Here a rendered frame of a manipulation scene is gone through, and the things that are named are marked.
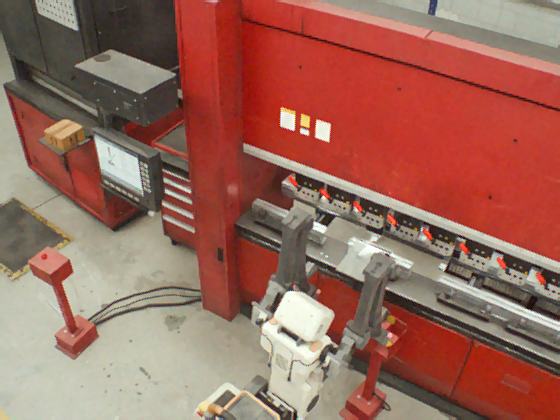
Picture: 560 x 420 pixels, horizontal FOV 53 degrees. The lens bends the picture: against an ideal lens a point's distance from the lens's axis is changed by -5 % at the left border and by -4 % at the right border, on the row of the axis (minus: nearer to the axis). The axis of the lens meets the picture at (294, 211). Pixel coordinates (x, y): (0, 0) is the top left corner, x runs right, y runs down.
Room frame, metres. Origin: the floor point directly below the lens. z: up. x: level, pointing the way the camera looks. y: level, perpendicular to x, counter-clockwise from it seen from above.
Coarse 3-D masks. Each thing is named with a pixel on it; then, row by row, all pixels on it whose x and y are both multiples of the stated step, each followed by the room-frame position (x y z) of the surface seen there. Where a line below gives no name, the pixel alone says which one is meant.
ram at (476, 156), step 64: (256, 64) 2.74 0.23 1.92; (320, 64) 2.56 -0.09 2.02; (384, 64) 2.41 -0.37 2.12; (256, 128) 2.74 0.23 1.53; (384, 128) 2.39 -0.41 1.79; (448, 128) 2.24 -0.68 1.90; (512, 128) 2.11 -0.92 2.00; (384, 192) 2.36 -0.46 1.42; (448, 192) 2.21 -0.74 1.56; (512, 192) 2.07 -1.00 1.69
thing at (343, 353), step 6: (342, 342) 1.53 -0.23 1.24; (336, 348) 1.51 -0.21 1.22; (342, 348) 1.50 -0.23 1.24; (348, 348) 1.50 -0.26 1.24; (330, 354) 1.49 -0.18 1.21; (336, 354) 1.48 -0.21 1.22; (342, 354) 1.48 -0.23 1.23; (348, 354) 1.48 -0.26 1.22; (336, 360) 1.46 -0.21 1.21; (342, 360) 1.46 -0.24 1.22; (348, 360) 1.46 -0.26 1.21; (348, 366) 1.43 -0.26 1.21
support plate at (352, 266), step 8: (352, 248) 2.38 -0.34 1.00; (360, 248) 2.38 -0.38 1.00; (352, 256) 2.31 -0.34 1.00; (344, 264) 2.25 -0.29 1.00; (352, 264) 2.25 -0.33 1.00; (360, 264) 2.25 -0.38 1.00; (344, 272) 2.19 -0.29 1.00; (352, 272) 2.19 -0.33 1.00; (360, 272) 2.19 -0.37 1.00; (360, 280) 2.14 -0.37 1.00
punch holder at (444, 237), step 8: (432, 224) 2.22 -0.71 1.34; (432, 232) 2.22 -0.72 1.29; (440, 232) 2.20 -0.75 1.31; (448, 232) 2.18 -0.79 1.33; (440, 240) 2.19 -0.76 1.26; (448, 240) 2.17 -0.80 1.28; (456, 240) 2.19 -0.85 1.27; (432, 248) 2.20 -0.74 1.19; (440, 248) 2.18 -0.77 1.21; (448, 248) 2.17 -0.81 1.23
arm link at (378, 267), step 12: (372, 264) 1.64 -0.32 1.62; (384, 264) 1.64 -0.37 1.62; (372, 276) 1.59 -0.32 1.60; (384, 276) 1.61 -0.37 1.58; (372, 288) 1.58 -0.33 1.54; (360, 300) 1.59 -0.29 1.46; (372, 300) 1.59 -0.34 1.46; (360, 312) 1.57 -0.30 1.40; (348, 324) 1.59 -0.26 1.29; (360, 324) 1.55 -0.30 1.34; (360, 336) 1.54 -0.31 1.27; (360, 348) 1.51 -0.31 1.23
